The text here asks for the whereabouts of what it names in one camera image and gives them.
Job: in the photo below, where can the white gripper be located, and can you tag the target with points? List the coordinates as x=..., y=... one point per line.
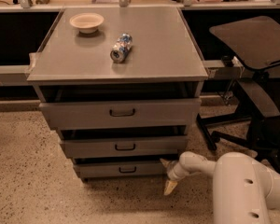
x=172, y=173

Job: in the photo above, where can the grey bottom drawer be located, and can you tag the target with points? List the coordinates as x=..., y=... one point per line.
x=115, y=169

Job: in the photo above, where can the grey drawer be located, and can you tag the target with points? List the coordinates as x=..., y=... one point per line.
x=120, y=114
x=115, y=169
x=122, y=147

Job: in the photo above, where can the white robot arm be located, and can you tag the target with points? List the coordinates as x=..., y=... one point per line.
x=244, y=190

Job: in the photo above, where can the grey top drawer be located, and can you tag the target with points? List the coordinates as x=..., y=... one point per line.
x=120, y=114

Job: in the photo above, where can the grey middle drawer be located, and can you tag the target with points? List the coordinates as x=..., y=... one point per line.
x=122, y=147

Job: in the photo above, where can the grey drawer cabinet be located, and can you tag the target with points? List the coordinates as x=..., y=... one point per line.
x=162, y=64

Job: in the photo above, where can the black office chair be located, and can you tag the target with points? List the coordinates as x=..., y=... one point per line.
x=256, y=44

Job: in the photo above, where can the blue white soda can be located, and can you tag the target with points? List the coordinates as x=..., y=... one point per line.
x=121, y=48

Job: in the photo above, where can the beige paper bowl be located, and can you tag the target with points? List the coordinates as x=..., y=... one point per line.
x=87, y=23

